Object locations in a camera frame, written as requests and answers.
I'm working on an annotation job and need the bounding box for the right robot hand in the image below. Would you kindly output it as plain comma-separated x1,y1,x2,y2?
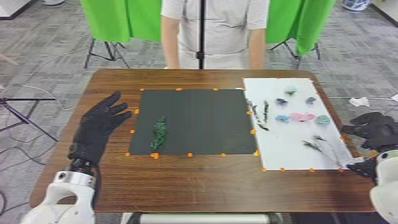
340,111,398,152

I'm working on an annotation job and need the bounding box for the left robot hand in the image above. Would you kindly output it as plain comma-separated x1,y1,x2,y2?
66,91,133,166

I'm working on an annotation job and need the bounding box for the dark mat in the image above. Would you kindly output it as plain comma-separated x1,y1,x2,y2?
126,88,261,157

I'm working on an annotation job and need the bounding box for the person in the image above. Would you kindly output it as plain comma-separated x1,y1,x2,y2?
160,0,272,71

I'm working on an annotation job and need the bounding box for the crumpled white paper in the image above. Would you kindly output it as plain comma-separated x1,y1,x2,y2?
347,96,372,108

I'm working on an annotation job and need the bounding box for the teal flower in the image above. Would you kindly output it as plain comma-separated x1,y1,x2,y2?
313,115,332,127

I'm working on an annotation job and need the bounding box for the dark dried sprig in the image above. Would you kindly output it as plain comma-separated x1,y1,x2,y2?
300,140,345,168
311,134,341,158

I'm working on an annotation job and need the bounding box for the pink flower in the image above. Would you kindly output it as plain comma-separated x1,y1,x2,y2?
290,112,318,123

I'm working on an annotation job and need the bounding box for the black tripod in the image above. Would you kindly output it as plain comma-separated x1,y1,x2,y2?
0,96,61,143

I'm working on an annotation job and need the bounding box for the white sheet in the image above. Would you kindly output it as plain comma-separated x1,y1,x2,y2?
242,77,364,172

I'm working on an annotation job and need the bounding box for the pale blue flower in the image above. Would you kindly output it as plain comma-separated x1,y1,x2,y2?
283,85,300,96

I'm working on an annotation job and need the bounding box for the black cloth stand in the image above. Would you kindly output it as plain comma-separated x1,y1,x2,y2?
82,37,133,70
267,37,324,70

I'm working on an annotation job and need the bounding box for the pale grey bar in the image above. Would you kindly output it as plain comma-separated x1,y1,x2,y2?
121,213,286,224

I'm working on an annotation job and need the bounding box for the black stand pole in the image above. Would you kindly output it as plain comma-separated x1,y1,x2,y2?
196,0,208,70

